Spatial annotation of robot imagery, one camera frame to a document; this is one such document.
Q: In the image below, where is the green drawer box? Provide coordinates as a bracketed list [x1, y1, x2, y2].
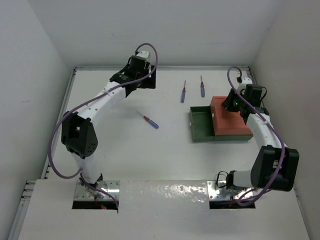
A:
[189, 106, 253, 143]

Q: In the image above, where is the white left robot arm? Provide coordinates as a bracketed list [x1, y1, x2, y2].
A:
[61, 51, 156, 186]

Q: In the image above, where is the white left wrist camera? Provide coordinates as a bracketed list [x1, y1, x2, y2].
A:
[136, 51, 151, 62]

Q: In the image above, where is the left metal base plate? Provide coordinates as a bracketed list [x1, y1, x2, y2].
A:
[73, 180, 120, 201]

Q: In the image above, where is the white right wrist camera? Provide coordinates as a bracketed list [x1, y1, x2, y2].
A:
[237, 77, 253, 91]

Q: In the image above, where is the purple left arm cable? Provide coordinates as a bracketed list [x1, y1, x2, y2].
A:
[47, 43, 160, 208]

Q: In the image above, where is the metal base plate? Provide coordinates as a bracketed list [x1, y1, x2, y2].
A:
[206, 180, 254, 202]
[73, 180, 120, 201]

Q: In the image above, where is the white front cover board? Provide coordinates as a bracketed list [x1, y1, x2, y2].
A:
[19, 179, 309, 240]

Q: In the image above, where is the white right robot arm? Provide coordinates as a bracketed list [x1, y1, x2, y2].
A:
[221, 83, 300, 192]

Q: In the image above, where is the salmon red drawer box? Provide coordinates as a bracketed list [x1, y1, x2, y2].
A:
[210, 96, 253, 141]

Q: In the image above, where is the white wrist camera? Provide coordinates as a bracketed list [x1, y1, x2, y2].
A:
[237, 77, 253, 91]
[136, 51, 151, 62]

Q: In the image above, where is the blue red screwdriver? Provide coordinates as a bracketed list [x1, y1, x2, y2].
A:
[180, 80, 186, 103]
[200, 75, 205, 98]
[136, 110, 159, 130]

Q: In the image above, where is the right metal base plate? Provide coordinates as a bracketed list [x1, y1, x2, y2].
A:
[206, 180, 254, 202]

